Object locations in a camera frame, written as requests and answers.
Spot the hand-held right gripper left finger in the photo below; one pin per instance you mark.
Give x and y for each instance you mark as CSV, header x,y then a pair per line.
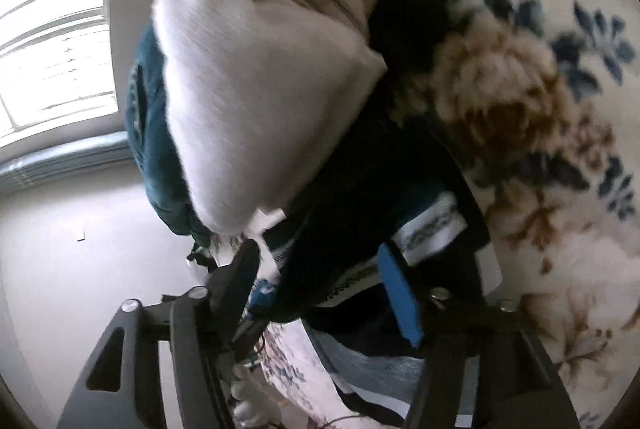
x,y
235,289

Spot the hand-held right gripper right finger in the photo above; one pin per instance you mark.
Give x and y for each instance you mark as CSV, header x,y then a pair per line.
x,y
402,299

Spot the striped knit sweater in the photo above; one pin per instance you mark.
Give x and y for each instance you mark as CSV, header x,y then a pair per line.
x,y
350,189

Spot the teal folded quilt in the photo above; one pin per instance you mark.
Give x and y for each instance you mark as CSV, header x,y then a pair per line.
x,y
155,149

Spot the white folded garment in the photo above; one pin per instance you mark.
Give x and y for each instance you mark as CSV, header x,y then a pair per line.
x,y
250,84

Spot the narrow green curtain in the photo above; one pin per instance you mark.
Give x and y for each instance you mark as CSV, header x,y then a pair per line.
x,y
60,161

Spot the barred window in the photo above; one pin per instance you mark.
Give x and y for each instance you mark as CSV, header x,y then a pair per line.
x,y
55,39

